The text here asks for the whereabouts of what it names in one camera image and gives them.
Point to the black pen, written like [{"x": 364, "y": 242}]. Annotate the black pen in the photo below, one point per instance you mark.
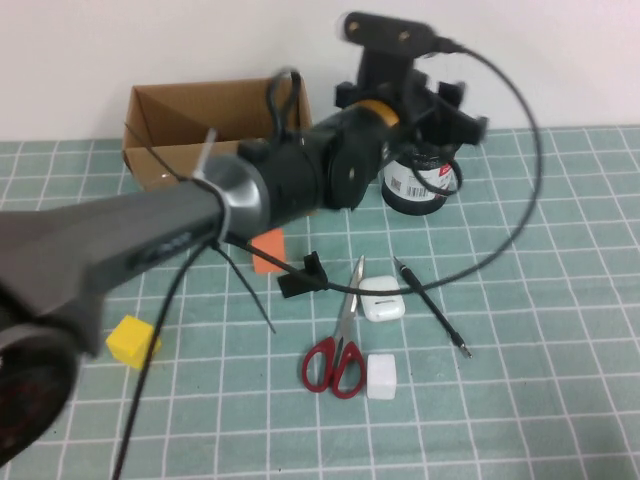
[{"x": 414, "y": 282}]

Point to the black plastic bracket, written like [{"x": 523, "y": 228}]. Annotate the black plastic bracket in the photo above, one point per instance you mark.
[{"x": 312, "y": 267}]

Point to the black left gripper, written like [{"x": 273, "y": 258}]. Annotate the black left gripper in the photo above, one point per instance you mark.
[{"x": 425, "y": 120}]

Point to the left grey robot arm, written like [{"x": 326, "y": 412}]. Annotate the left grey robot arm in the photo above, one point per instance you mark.
[{"x": 100, "y": 240}]

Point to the brown cardboard box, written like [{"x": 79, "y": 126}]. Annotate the brown cardboard box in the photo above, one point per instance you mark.
[{"x": 165, "y": 107}]

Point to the orange cube block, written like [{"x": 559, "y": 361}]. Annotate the orange cube block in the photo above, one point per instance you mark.
[{"x": 272, "y": 242}]

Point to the white zip tie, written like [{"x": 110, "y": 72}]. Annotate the white zip tie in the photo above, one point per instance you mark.
[{"x": 204, "y": 155}]

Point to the black zip tie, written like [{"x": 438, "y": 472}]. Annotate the black zip tie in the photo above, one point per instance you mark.
[
  {"x": 264, "y": 316},
  {"x": 160, "y": 156}
]

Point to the white cube block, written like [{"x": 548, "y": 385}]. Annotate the white cube block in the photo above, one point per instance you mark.
[{"x": 381, "y": 377}]

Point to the black mesh pen holder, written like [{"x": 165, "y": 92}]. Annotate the black mesh pen holder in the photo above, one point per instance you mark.
[{"x": 420, "y": 202}]

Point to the yellow cube block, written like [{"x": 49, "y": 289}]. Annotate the yellow cube block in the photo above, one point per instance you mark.
[{"x": 125, "y": 340}]

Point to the white earbuds case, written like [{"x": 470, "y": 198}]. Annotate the white earbuds case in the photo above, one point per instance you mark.
[{"x": 380, "y": 300}]

